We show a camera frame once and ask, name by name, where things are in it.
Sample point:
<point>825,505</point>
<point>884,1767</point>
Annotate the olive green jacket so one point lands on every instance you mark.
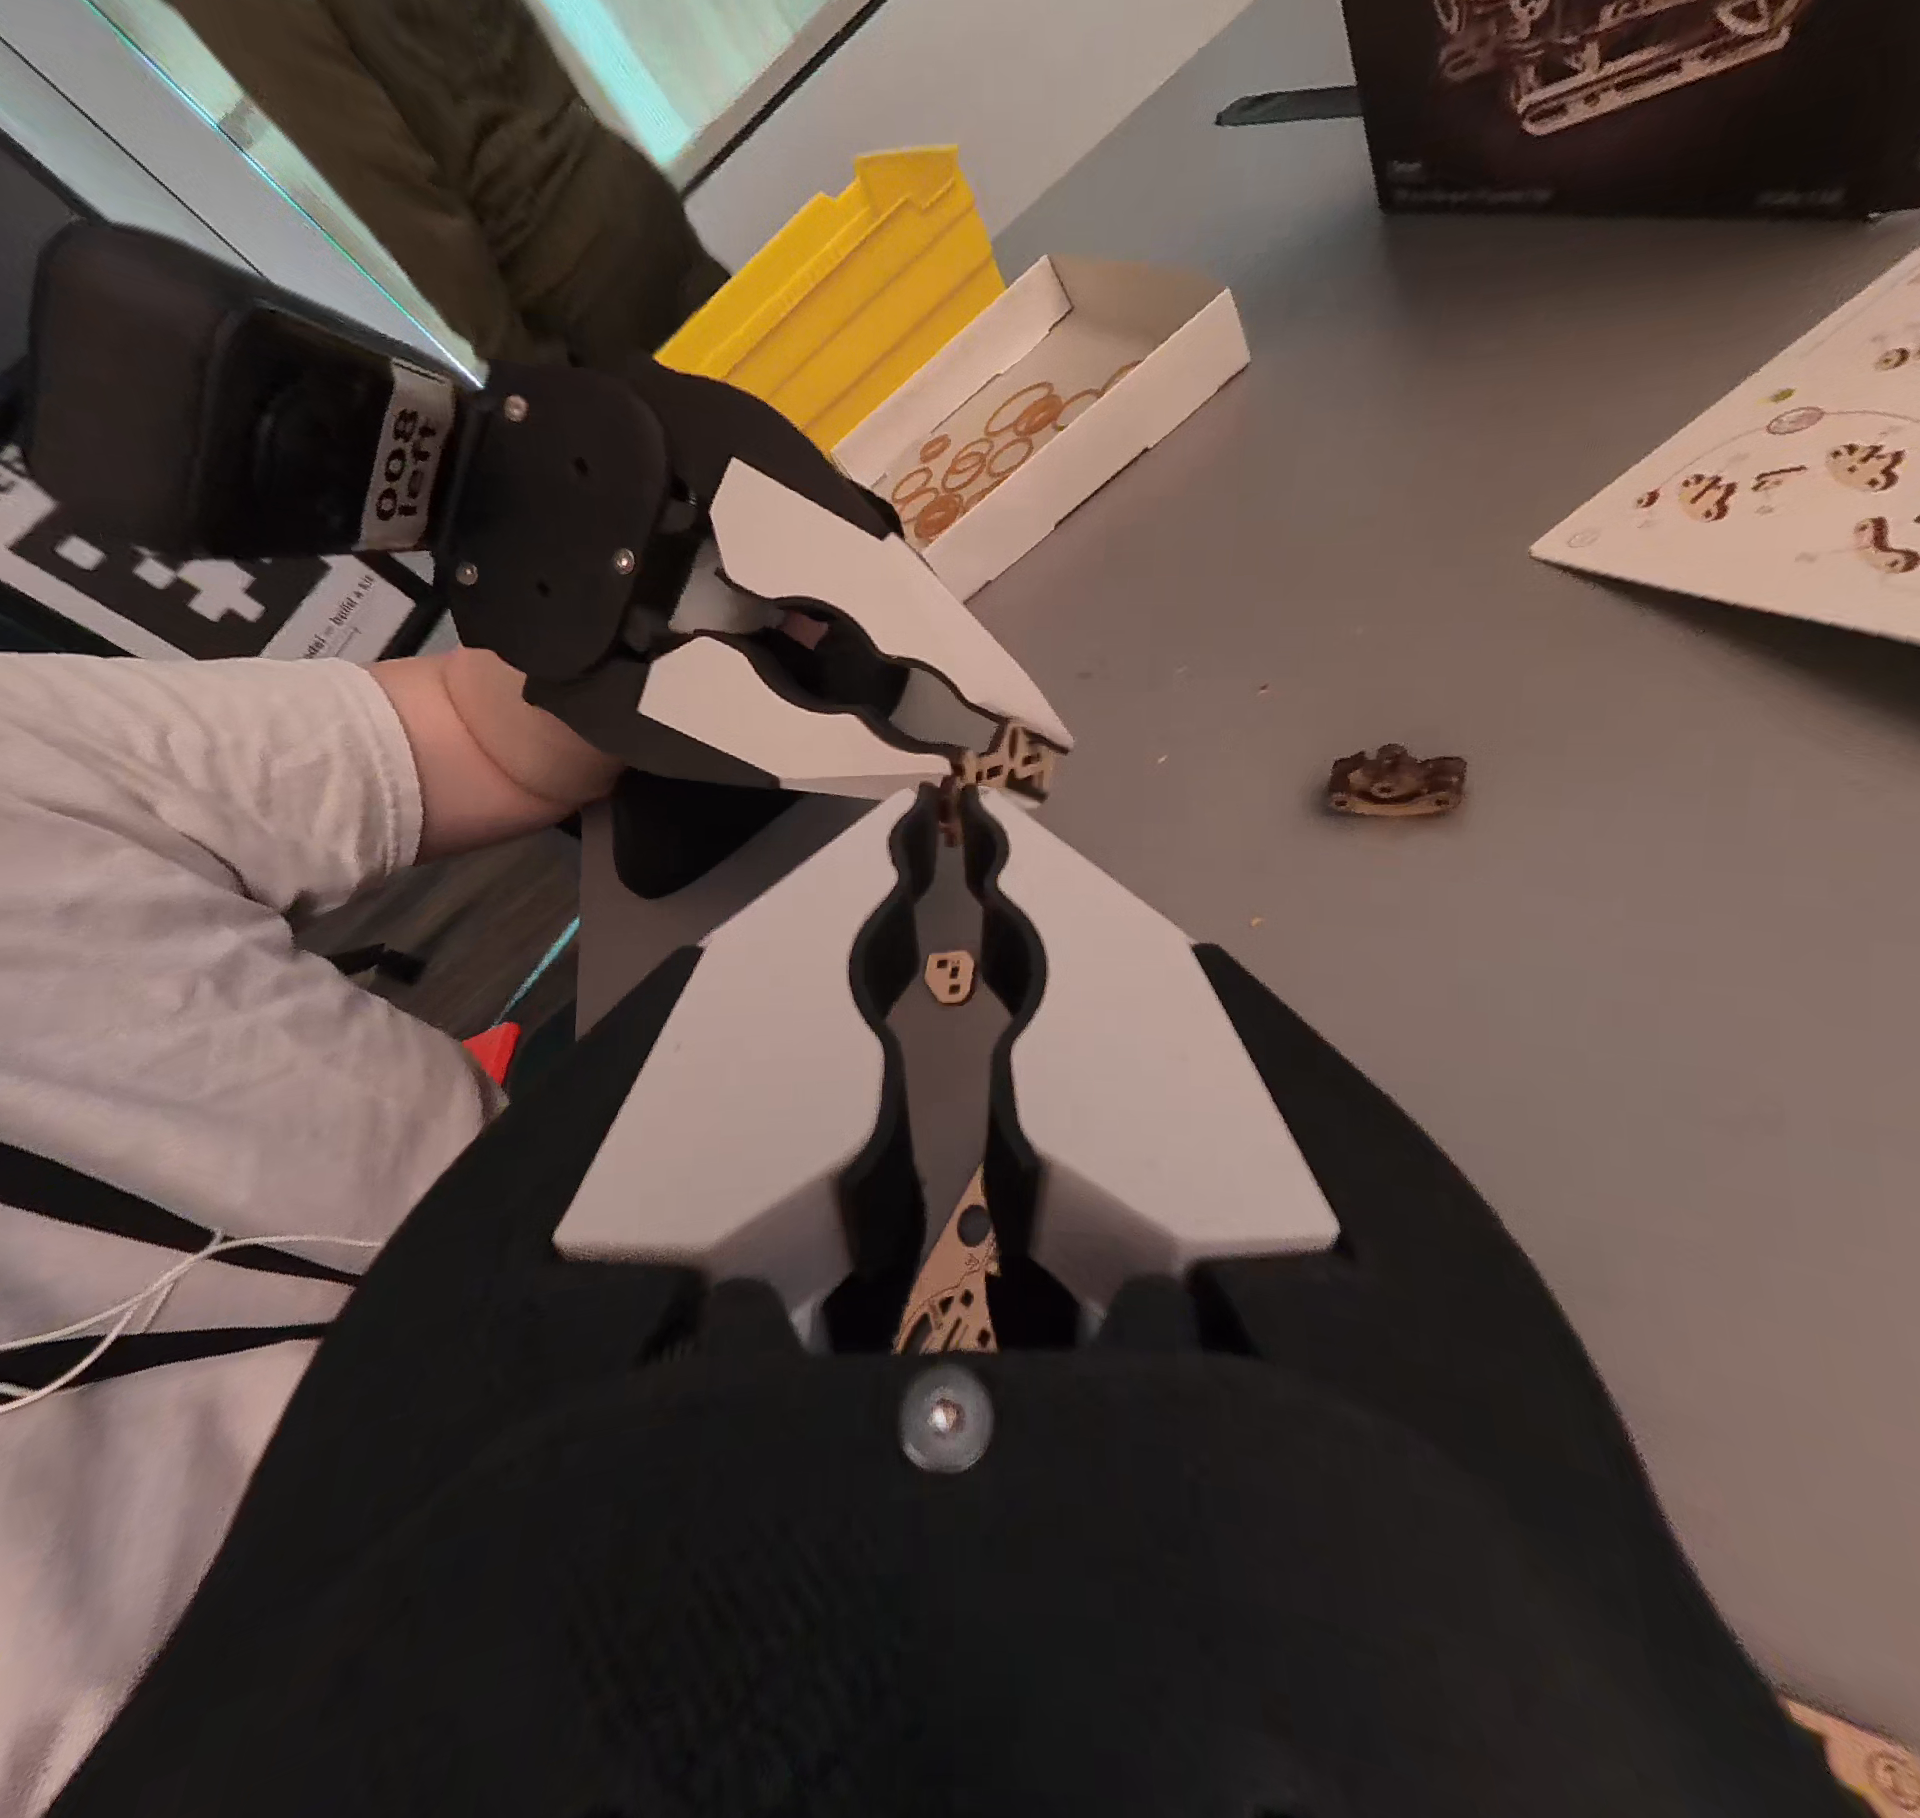
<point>511,123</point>

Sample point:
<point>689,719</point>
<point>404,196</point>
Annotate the plywood parts sheet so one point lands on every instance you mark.
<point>1870,1767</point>
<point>951,1278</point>

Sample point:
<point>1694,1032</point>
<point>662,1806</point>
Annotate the person's left forearm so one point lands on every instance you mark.
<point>481,753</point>

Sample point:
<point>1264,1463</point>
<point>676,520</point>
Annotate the small light wooden model piece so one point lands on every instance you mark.
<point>1011,765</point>

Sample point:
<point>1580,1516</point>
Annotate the long wooden model part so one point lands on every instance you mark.
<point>951,977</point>

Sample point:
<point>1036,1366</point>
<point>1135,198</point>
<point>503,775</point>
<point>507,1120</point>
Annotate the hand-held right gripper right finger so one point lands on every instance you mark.
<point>1170,1129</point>

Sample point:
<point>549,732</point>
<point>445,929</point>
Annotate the person's left hand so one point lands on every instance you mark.
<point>808,632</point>

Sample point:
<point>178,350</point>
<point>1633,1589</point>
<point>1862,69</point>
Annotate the white instruction sheet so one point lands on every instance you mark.
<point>1785,515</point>

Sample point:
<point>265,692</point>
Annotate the yellow plastic bin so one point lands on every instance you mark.
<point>841,288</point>

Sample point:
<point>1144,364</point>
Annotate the person in white shirt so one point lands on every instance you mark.
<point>166,977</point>

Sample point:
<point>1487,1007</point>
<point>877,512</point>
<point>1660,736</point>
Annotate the small dark wooden model assembly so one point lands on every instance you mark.
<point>1395,782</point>

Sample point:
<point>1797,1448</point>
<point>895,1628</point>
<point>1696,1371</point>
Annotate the dark model kit box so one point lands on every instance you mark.
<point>1635,48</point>

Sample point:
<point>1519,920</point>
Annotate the pile of tan rings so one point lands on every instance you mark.
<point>990,446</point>

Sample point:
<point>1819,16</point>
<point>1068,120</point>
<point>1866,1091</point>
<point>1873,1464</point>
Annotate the small red object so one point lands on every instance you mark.
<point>493,1055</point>

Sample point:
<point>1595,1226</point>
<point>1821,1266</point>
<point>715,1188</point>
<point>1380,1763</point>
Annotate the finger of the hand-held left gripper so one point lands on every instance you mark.
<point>872,573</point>
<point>751,722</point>

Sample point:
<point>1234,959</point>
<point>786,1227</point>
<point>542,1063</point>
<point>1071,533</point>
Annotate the black flat bar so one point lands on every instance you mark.
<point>1283,104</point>

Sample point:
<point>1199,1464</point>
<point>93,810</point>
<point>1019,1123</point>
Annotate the black white marker board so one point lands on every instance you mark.
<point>180,595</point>

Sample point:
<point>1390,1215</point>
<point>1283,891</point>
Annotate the white cardboard tray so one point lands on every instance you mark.
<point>1096,395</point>

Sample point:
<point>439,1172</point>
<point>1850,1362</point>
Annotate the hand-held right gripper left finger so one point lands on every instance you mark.
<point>705,1129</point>

